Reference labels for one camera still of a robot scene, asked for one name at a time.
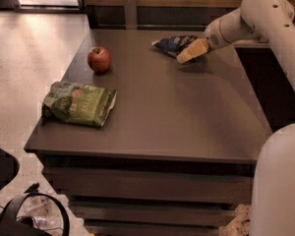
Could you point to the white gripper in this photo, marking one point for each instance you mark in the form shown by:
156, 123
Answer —
212, 38

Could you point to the blue chip bag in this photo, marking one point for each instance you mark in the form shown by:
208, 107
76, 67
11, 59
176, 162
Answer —
174, 45

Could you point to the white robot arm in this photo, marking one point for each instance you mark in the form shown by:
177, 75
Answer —
273, 69

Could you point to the green jalapeno chip bag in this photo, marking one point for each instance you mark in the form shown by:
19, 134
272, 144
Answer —
79, 104

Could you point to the red apple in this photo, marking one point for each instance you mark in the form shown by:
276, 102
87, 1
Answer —
99, 60

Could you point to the black chair edge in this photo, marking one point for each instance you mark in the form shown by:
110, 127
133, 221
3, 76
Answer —
9, 168

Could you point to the black headset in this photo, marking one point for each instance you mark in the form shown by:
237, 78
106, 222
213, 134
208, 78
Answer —
34, 214

